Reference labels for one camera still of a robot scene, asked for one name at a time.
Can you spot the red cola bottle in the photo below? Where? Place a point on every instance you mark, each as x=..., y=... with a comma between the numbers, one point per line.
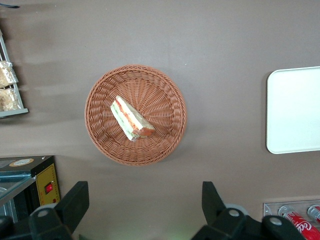
x=315, y=212
x=300, y=221

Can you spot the clear bag of snacks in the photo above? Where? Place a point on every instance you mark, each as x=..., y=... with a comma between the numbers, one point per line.
x=7, y=73
x=8, y=100

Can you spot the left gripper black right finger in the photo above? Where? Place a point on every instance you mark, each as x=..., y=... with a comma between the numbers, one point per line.
x=212, y=202

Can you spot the black food warmer cabinet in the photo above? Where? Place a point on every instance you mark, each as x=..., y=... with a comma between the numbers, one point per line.
x=45, y=180

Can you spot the triangular sandwich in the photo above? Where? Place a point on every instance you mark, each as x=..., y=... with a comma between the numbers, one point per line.
x=130, y=117

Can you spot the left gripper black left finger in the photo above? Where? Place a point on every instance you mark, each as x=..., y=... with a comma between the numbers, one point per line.
x=75, y=200

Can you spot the cream rectangular serving tray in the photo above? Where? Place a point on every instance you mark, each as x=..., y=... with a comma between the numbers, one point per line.
x=295, y=110

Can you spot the tray of packaged snacks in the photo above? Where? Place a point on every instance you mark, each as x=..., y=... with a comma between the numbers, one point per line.
x=17, y=102

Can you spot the round brown wicker basket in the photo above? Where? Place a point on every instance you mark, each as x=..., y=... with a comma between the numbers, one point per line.
x=160, y=95

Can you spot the clear acrylic bottle rack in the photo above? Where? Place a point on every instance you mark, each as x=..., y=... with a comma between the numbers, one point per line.
x=271, y=206

